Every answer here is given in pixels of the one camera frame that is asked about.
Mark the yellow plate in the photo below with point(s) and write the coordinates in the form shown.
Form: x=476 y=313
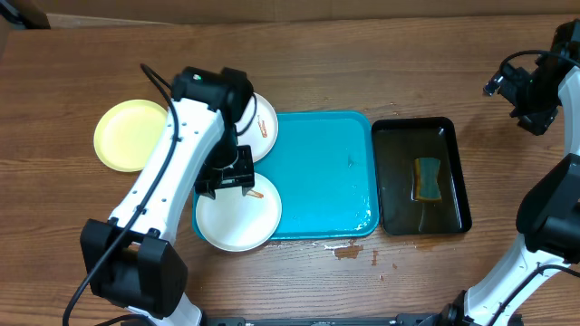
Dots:
x=126 y=134

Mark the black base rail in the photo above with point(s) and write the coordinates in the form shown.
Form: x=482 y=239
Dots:
x=404 y=319

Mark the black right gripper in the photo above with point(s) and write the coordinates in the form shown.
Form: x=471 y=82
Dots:
x=537 y=121

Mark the white plate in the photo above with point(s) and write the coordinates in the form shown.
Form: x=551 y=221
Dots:
x=260 y=125
x=235 y=222

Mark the blue plastic tray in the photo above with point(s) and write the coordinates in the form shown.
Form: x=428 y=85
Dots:
x=322 y=166

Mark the green yellow sponge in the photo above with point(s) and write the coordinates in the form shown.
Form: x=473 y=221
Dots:
x=425 y=180

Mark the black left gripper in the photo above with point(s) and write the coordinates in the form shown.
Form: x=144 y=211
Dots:
x=243 y=177

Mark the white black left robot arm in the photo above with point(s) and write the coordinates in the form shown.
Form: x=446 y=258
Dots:
x=130 y=259

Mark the dark object top left corner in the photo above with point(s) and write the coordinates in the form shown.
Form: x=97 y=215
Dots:
x=24 y=14

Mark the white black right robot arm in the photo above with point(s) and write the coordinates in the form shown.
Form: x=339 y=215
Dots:
x=547 y=242

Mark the black water tray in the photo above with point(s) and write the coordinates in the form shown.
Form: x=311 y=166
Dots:
x=396 y=144

